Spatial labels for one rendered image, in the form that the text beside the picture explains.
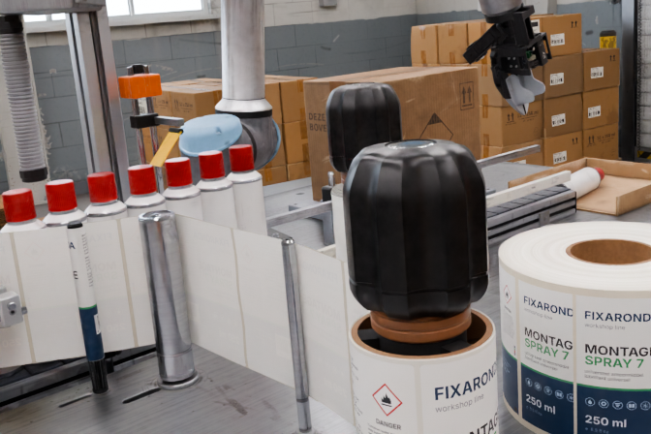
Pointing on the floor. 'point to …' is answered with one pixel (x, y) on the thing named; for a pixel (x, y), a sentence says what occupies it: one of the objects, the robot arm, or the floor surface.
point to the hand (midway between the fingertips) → (519, 108)
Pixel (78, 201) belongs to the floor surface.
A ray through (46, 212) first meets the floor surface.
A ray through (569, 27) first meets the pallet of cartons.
